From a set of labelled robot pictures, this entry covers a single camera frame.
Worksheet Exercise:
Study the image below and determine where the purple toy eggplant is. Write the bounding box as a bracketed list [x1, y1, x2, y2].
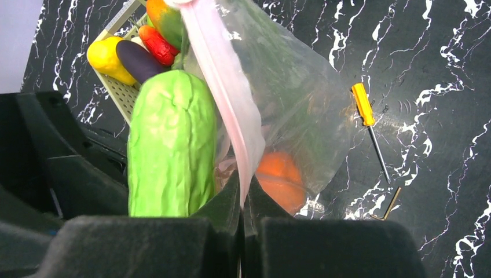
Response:
[116, 40, 167, 84]

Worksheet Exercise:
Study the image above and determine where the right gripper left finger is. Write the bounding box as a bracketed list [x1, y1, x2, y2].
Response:
[35, 173, 241, 277]

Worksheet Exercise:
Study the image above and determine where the orange toy fruit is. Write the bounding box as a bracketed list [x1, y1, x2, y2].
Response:
[255, 151, 306, 215]

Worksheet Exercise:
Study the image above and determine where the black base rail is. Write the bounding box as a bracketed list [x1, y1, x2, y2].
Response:
[79, 123, 127, 173]

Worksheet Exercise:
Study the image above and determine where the green toy bitter gourd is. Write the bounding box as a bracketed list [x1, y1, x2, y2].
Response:
[127, 70, 217, 217]

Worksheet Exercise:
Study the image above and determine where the clear zip top bag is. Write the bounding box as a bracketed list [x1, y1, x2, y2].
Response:
[168, 1, 356, 209]

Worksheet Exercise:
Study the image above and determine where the small hex key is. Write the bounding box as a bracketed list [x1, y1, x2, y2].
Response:
[370, 186, 402, 221]

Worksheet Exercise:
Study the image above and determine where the yellow handled screwdriver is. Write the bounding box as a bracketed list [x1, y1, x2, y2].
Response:
[351, 83, 391, 183]

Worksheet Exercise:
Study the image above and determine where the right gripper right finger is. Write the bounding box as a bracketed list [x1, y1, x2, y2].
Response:
[244, 179, 426, 277]

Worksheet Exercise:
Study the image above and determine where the orange green toy mango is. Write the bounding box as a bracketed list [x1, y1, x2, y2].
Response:
[146, 0, 185, 50]

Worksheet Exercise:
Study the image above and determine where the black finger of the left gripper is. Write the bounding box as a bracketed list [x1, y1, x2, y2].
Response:
[1, 92, 128, 235]

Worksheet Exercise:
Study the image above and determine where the pale green plastic basket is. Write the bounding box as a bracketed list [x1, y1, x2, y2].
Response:
[95, 0, 147, 123]

